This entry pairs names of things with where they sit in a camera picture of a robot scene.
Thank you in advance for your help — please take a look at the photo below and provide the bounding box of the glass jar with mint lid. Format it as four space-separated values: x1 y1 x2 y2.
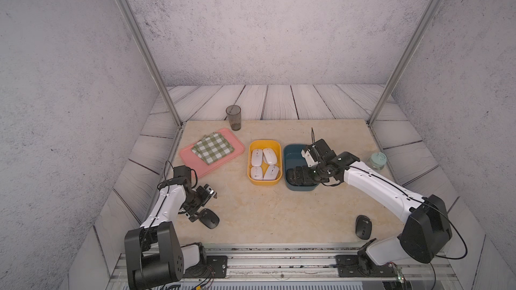
366 153 387 173

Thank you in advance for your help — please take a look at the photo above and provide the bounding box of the yellow plastic storage box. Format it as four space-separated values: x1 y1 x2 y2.
247 140 284 186

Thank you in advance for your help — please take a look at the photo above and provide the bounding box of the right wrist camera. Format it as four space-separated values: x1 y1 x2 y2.
301 139 336 168

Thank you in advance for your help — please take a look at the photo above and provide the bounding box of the grey translucent cup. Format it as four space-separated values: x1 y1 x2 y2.
226 105 241 131

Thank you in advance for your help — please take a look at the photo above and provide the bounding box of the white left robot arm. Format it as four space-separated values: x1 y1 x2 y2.
124 178 217 289

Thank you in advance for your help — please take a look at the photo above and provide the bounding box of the aluminium frame post right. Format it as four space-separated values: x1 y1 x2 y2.
366 0 443 128

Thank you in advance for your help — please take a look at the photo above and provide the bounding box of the aluminium frame post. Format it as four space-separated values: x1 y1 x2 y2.
115 0 183 127
366 0 443 128

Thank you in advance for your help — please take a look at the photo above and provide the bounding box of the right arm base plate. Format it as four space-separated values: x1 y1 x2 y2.
335 253 398 278

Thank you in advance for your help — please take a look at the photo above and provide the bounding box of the green checked cloth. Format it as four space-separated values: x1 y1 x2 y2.
191 132 235 165

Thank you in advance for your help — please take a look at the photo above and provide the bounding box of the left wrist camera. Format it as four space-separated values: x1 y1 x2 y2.
172 165 192 187

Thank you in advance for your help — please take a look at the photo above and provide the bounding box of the white mouse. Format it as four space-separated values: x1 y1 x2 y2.
251 149 263 166
263 148 278 165
250 166 263 181
263 165 280 181

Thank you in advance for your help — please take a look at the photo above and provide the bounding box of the pink plastic tray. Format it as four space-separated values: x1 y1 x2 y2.
180 128 245 178

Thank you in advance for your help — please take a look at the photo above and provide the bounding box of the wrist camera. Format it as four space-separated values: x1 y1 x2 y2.
172 165 192 187
301 139 336 168

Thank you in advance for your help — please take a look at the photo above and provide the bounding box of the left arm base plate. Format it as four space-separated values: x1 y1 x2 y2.
184 255 228 279

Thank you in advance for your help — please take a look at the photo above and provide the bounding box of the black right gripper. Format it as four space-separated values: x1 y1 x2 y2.
289 163 327 183

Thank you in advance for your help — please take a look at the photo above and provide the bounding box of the aluminium frame post left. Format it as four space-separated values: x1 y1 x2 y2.
115 0 183 127

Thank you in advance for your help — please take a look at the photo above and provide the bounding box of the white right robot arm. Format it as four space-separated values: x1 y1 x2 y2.
301 146 452 266

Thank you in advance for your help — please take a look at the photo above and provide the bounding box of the teal plastic storage box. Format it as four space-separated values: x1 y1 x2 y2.
283 144 318 191

